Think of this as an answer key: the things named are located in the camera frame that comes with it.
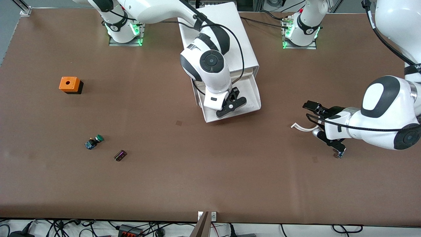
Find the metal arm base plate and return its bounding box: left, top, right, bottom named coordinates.
left=109, top=22, right=145, bottom=47
left=282, top=18, right=317, bottom=50

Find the green mushroom push button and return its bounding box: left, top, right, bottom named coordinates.
left=85, top=135, right=104, bottom=150

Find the white plastic drawer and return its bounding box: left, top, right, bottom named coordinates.
left=192, top=74, right=262, bottom=123

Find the white curved plastic bracket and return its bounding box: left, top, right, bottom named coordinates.
left=291, top=122, right=319, bottom=132

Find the black looped floor cable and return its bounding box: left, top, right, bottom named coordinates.
left=332, top=224, right=364, bottom=234

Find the white drawer cabinet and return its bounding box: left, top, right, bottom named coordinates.
left=178, top=2, right=260, bottom=79

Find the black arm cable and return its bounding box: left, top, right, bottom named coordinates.
left=305, top=0, right=421, bottom=133
left=179, top=0, right=244, bottom=87

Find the black table cable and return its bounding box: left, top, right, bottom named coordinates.
left=240, top=10, right=295, bottom=28

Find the orange button enclosure box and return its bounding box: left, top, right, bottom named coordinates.
left=59, top=77, right=84, bottom=95

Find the black power strip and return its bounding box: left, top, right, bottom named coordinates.
left=118, top=224, right=145, bottom=237

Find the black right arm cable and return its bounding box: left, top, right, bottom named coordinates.
left=179, top=0, right=244, bottom=87

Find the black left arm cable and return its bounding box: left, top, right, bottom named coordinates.
left=305, top=0, right=421, bottom=133

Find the brown wooden post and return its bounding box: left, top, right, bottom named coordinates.
left=190, top=212, right=210, bottom=237

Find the aluminium frame profile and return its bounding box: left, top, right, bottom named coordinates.
left=12, top=0, right=32, bottom=16

